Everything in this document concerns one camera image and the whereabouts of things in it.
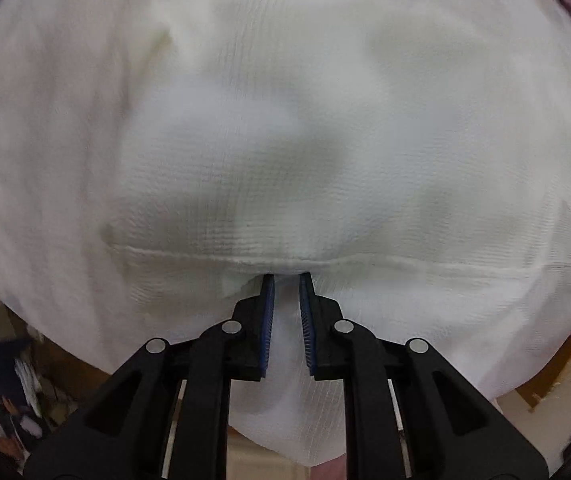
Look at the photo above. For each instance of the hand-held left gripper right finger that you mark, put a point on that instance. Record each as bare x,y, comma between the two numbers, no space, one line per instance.
308,320

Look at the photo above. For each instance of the brown cardboard box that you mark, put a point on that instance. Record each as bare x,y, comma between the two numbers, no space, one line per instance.
560,365

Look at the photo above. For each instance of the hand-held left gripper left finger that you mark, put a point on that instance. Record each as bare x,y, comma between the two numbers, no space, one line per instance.
267,320

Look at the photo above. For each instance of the person's pink pants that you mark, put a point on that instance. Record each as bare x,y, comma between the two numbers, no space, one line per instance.
328,472

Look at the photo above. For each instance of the dark cloth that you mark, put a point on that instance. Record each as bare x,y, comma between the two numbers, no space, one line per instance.
3,360

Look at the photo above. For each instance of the white snap-button jacket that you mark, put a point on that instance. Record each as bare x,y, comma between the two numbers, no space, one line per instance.
285,135

